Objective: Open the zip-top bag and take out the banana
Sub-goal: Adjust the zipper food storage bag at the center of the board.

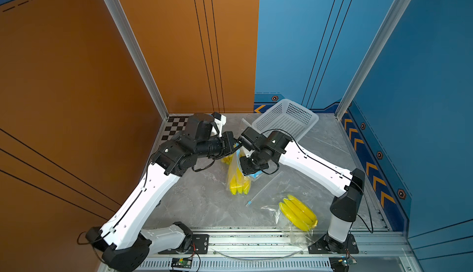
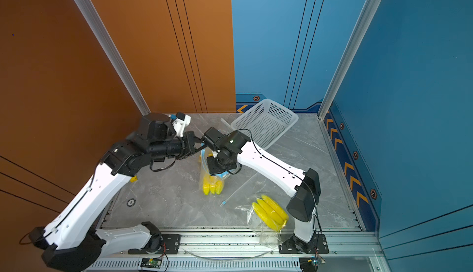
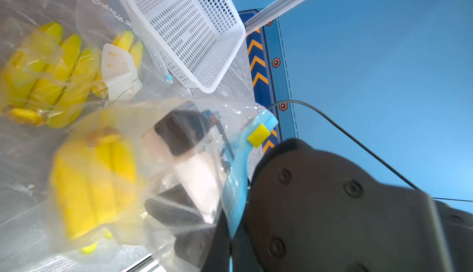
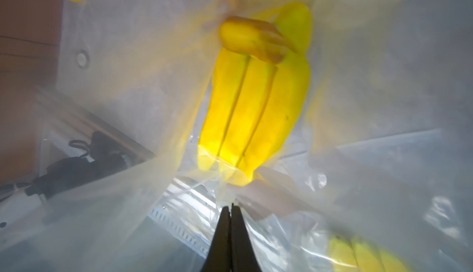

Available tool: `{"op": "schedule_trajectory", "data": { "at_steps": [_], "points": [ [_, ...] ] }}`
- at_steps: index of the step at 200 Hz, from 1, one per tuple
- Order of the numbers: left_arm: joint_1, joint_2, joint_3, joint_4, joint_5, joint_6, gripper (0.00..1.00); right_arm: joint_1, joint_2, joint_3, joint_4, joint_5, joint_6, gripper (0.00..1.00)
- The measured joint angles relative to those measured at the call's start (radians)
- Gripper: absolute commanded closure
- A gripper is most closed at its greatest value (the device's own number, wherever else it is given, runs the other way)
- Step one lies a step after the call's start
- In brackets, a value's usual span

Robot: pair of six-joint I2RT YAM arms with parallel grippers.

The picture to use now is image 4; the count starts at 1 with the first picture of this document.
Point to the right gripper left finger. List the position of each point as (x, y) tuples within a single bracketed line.
[(219, 257)]

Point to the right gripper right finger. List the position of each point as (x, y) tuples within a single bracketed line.
[(243, 256)]

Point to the zip-top bag blue zipper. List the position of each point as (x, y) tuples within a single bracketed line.
[(382, 150)]

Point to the yellow banana bunch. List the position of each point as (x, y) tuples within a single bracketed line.
[(358, 255), (259, 85)]

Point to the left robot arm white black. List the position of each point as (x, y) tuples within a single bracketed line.
[(102, 157)]

